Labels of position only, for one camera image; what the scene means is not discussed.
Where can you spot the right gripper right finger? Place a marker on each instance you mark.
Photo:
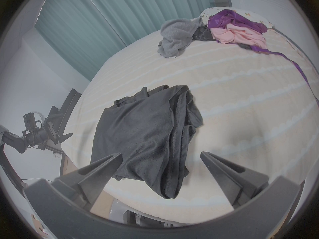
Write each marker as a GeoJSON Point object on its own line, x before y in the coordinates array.
{"type": "Point", "coordinates": [224, 180]}

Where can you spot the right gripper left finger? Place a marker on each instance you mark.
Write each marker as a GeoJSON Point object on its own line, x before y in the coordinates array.
{"type": "Point", "coordinates": [94, 180]}

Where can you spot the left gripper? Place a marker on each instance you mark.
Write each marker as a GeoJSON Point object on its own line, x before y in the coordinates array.
{"type": "Point", "coordinates": [53, 133]}

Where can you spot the black T-shirt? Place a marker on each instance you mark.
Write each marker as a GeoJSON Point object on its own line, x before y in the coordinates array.
{"type": "Point", "coordinates": [139, 133]}

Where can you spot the bed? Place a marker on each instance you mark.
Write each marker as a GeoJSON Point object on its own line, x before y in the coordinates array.
{"type": "Point", "coordinates": [236, 103]}

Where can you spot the black chest of drawers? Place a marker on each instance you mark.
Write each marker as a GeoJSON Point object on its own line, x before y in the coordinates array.
{"type": "Point", "coordinates": [71, 108]}

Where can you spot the blue-green curtain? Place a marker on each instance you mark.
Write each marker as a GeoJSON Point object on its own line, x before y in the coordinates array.
{"type": "Point", "coordinates": [149, 9]}
{"type": "Point", "coordinates": [74, 28]}

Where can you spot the pink garment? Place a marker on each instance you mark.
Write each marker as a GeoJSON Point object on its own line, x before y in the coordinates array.
{"type": "Point", "coordinates": [231, 35]}

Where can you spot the small black garment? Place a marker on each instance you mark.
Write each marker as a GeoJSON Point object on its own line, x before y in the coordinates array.
{"type": "Point", "coordinates": [203, 35]}

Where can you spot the grey garment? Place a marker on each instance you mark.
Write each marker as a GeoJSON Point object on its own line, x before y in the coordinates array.
{"type": "Point", "coordinates": [177, 33]}

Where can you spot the purple garment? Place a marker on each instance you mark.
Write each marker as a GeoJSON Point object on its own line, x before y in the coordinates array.
{"type": "Point", "coordinates": [229, 19]}

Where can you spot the white printed pillow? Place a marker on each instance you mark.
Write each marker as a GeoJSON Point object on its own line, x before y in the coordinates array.
{"type": "Point", "coordinates": [251, 15]}

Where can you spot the grey bedside table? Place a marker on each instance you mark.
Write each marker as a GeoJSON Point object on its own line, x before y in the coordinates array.
{"type": "Point", "coordinates": [221, 2]}

